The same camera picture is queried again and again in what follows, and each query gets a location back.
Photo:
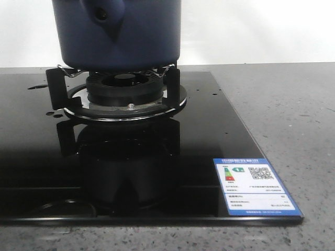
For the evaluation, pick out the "black pot support grate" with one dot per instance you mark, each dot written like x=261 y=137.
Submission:
x=75 y=103

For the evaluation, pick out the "dark blue cooking pot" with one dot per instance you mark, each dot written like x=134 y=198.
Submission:
x=118 y=35

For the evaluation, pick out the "black gas burner head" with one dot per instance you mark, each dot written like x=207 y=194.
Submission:
x=108 y=89

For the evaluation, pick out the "black glass gas stove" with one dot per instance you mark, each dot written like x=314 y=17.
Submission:
x=61 y=171

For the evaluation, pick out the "blue energy efficiency label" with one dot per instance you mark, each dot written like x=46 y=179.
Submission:
x=251 y=187

